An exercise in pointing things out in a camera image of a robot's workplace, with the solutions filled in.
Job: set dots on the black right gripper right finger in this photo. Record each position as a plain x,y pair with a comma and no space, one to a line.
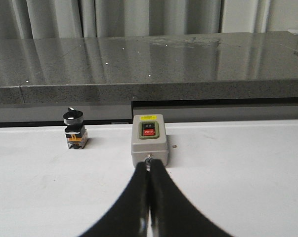
172,214

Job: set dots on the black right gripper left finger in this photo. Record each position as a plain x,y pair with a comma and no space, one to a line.
128,217

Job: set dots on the grey granite counter slab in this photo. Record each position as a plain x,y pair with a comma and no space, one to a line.
207,77

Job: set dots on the grey pleated curtain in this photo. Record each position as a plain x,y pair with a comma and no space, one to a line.
39,19

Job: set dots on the grey on-off switch box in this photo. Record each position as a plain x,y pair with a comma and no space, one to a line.
149,139

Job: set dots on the black rotary selector switch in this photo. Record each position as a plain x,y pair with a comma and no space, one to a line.
75,132

